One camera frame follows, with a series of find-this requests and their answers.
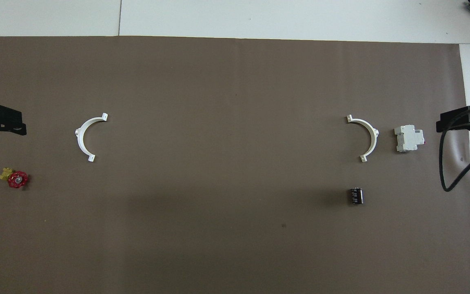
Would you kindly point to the black cylindrical capacitor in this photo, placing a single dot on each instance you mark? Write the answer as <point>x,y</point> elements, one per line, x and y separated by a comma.
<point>356,196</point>

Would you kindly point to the red handwheel brass valve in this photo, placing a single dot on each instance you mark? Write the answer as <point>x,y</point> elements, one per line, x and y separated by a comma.
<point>17,179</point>

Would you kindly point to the white half pipe clamp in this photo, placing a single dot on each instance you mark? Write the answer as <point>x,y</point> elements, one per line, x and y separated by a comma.
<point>80,141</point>
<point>373,141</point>

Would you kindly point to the white circuit breaker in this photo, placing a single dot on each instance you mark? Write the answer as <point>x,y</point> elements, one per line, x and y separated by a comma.
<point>408,139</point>

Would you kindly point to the brown paper table mat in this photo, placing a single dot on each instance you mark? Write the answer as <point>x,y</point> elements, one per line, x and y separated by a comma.
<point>218,245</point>

